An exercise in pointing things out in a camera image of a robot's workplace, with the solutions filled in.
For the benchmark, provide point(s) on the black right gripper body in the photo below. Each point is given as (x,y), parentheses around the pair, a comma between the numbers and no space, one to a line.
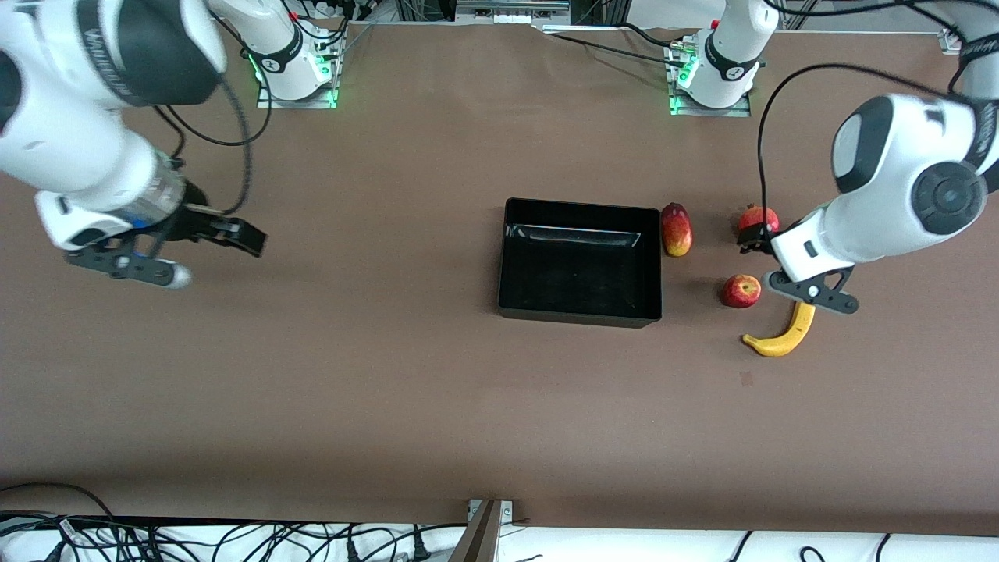
(196,222)

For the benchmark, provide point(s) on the red apple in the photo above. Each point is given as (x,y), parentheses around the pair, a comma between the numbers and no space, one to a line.
(741,291)

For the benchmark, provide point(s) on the yellow banana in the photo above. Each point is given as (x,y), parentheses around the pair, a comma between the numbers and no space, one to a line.
(784,339)

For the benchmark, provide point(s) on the black plastic box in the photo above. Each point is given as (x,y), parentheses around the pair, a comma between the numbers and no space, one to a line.
(581,265)

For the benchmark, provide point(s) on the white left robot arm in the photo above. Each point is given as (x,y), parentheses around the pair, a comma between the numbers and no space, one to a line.
(882,211)

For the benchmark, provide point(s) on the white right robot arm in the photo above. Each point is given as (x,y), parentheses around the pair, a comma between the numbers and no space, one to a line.
(78,148)

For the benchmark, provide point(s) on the red pomegranate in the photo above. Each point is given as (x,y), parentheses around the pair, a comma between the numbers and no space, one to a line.
(757,217)

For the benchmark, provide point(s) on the red yellow mango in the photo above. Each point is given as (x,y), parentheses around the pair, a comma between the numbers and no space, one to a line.
(676,230)

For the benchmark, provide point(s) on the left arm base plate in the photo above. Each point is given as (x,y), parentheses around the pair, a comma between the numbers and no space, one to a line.
(741,109)

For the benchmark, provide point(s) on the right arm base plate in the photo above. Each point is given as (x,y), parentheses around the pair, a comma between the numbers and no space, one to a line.
(326,90)

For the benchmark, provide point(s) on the aluminium frame rail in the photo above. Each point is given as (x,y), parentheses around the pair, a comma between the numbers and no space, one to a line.
(511,8)

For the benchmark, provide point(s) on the aluminium profile post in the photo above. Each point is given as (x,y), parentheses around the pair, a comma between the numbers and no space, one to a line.
(478,538)

